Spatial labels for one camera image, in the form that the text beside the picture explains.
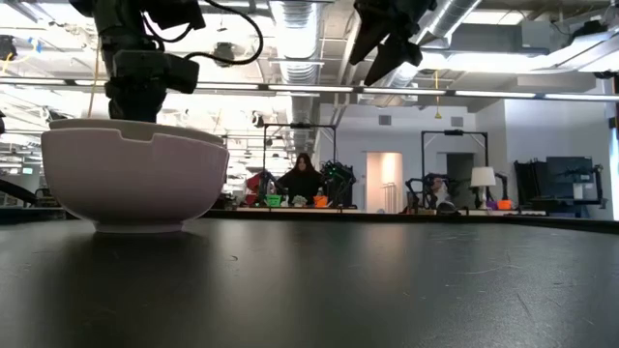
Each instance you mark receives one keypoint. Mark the long ceiling light strip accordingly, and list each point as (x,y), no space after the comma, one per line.
(411,91)

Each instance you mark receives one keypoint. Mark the white table lamp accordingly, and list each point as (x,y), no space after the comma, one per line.
(483,176)

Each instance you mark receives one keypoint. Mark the black rig frame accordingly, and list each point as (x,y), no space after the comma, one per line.
(300,126)
(454,132)

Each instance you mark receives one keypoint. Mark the orange cup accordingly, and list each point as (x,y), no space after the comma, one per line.
(320,201)

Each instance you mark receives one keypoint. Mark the small orange container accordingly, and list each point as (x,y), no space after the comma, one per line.
(505,204)

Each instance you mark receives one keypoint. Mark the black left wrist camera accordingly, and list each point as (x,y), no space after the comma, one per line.
(164,72)

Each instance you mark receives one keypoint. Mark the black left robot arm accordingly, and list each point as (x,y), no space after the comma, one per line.
(121,14)

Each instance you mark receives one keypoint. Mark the large white notched bowl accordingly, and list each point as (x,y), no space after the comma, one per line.
(130,183)

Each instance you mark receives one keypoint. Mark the green cup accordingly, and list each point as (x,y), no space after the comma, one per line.
(273,200)

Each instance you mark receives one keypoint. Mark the cream white bowl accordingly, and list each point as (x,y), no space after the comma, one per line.
(87,124)

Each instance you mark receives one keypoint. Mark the person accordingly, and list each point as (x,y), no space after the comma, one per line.
(302,183)
(441,193)

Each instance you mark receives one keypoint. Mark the black background robot arm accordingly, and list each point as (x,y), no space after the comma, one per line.
(338,181)

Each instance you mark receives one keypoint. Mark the silver ceiling duct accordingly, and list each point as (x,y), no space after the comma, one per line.
(297,38)
(450,19)

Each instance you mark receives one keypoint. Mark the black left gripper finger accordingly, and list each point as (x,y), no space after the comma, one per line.
(149,111)
(122,112)

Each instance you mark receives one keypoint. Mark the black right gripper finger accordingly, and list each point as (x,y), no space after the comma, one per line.
(396,55)
(370,38)

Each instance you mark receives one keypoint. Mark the black table mat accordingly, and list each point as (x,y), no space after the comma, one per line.
(309,290)

